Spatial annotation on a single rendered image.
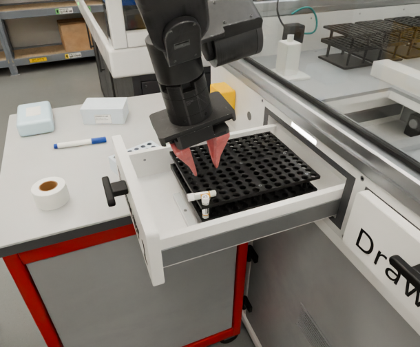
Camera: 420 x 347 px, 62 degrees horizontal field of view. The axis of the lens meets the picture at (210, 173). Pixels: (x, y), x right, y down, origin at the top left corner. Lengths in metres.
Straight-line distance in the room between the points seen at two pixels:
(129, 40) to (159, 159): 0.69
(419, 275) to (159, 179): 0.47
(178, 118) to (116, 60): 0.92
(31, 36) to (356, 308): 4.39
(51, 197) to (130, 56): 0.70
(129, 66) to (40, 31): 3.36
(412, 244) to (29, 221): 0.69
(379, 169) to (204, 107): 0.28
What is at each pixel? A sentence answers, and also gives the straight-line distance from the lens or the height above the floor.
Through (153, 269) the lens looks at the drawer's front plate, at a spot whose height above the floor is 0.86.
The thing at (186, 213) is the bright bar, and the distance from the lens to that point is 0.61.
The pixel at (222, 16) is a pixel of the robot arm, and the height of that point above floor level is 1.18.
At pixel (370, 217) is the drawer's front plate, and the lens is 0.57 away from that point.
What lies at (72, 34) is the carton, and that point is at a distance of 4.26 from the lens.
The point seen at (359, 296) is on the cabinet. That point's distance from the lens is 0.72.
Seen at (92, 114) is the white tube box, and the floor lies 0.79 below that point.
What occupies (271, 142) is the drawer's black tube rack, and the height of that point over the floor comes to 0.90.
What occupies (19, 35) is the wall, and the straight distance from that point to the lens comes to 4.68.
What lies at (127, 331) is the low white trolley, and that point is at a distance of 1.10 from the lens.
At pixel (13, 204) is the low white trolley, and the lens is 0.88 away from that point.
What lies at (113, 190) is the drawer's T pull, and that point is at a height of 0.91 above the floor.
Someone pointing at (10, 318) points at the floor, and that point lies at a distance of 1.68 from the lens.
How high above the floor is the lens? 1.25
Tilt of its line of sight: 35 degrees down
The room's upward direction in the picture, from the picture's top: straight up
